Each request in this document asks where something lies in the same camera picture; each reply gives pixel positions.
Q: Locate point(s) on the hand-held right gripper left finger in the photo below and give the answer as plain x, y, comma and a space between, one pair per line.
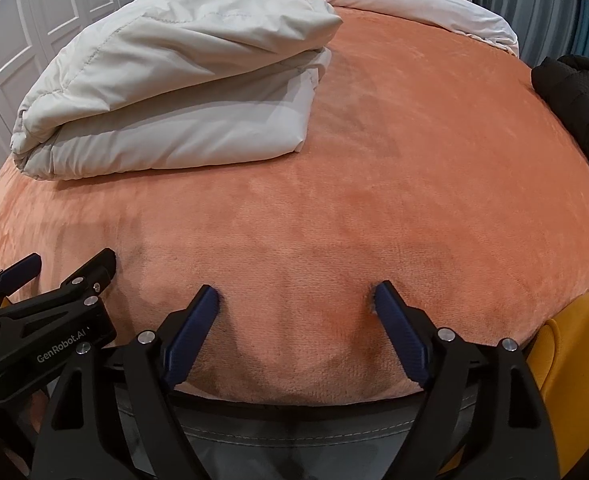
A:
189, 340

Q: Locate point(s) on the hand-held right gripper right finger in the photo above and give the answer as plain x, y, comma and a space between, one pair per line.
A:
404, 340

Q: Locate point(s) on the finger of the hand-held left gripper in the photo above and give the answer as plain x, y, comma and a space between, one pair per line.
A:
92, 272
19, 272

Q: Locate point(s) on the white puffer jacket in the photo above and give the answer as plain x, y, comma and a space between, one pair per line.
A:
174, 85

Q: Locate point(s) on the grey bed base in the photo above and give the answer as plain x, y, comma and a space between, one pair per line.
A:
299, 440

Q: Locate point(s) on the orange plush blanket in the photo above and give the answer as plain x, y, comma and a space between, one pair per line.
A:
324, 210

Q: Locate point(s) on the person's yellow clothing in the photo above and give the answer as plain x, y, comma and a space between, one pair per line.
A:
574, 360

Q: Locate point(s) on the white wardrobe doors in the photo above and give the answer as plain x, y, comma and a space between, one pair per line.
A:
39, 15

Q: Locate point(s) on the dark cloth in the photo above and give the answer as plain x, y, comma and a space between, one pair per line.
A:
574, 95

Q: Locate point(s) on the white duvet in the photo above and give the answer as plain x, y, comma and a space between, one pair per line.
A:
399, 0

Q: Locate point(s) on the grey-blue curtain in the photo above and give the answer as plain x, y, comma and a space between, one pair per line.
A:
524, 10

